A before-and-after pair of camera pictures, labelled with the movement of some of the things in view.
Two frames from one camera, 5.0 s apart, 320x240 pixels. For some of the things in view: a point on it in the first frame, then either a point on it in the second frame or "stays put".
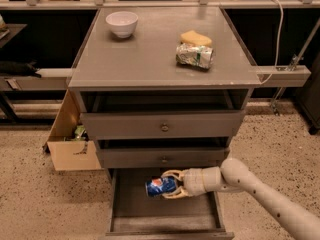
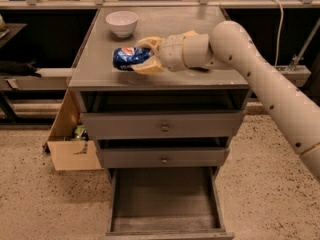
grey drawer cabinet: (163, 89) stays put
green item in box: (78, 133) stays put
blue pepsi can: (156, 185) → (125, 57)
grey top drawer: (163, 125) stays put
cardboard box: (71, 155) stays put
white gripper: (192, 182) → (170, 54)
